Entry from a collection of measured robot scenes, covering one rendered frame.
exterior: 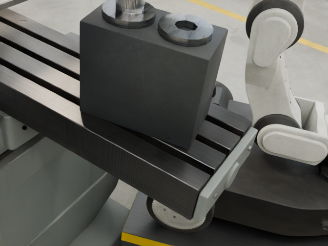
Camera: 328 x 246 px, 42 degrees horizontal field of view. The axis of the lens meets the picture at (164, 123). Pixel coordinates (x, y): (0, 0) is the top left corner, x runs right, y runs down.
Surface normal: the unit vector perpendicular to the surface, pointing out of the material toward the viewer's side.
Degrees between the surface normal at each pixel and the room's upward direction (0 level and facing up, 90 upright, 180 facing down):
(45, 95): 0
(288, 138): 90
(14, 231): 90
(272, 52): 90
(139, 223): 0
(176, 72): 90
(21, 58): 0
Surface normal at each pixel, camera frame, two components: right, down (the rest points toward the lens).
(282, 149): -0.23, 0.60
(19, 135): 0.84, 0.42
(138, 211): 0.12, -0.77
